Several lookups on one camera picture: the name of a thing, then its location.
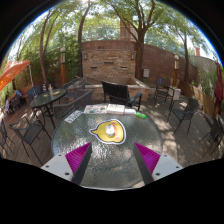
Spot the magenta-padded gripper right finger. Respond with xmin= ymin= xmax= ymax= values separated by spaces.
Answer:
xmin=132 ymin=142 xmax=184 ymax=186

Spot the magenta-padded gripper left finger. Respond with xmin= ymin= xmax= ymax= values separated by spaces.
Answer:
xmin=40 ymin=142 xmax=93 ymax=186

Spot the white computer mouse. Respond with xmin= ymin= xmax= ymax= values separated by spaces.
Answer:
xmin=105 ymin=124 xmax=116 ymax=137

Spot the yellow chick-shaped mouse pad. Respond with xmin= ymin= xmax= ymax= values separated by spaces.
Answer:
xmin=88 ymin=118 xmax=127 ymax=146

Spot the dark mesh metal armchair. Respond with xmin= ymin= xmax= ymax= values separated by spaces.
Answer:
xmin=8 ymin=116 xmax=53 ymax=166
xmin=166 ymin=97 xmax=200 ymax=135
xmin=199 ymin=114 xmax=224 ymax=158

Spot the white licence plate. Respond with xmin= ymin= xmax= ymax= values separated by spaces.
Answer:
xmin=64 ymin=110 xmax=84 ymax=124

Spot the green wipes packet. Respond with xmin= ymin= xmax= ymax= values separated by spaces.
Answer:
xmin=135 ymin=111 xmax=148 ymax=120

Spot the small white blue box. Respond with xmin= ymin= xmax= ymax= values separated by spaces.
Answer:
xmin=123 ymin=108 xmax=138 ymax=116

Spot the colourful printed paper sheet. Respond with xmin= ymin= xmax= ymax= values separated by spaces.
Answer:
xmin=83 ymin=104 xmax=108 ymax=115

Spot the dark round patio table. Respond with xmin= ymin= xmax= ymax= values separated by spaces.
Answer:
xmin=29 ymin=87 xmax=68 ymax=129

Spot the dark wicker chair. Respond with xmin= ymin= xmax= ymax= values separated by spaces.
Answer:
xmin=61 ymin=77 xmax=88 ymax=101
xmin=52 ymin=89 xmax=94 ymax=119

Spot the white flat box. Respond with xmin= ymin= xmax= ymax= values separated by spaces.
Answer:
xmin=114 ymin=104 xmax=126 ymax=116
xmin=105 ymin=103 xmax=118 ymax=115

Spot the blue patio chair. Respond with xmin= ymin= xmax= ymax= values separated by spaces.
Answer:
xmin=26 ymin=84 xmax=43 ymax=103

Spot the low stone planter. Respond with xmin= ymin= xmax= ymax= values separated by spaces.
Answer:
xmin=83 ymin=77 xmax=151 ymax=101

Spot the black metal patio chair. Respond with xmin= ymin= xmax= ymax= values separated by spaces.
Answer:
xmin=153 ymin=77 xmax=173 ymax=106

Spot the person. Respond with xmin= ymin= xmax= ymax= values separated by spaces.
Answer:
xmin=3 ymin=89 xmax=23 ymax=113

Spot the black wooden slatted chair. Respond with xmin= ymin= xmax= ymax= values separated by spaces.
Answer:
xmin=101 ymin=80 xmax=144 ymax=111

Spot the red closed umbrella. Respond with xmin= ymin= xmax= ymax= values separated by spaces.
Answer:
xmin=213 ymin=61 xmax=224 ymax=108

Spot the orange canopy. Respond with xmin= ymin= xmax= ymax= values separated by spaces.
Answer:
xmin=0 ymin=59 xmax=31 ymax=93

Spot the brown-trunked tree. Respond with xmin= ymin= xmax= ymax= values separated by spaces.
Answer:
xmin=106 ymin=0 xmax=168 ymax=81
xmin=77 ymin=0 xmax=93 ymax=78

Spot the wooden lamp post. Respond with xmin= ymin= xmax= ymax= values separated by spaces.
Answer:
xmin=59 ymin=46 xmax=67 ymax=87
xmin=172 ymin=54 xmax=181 ymax=88

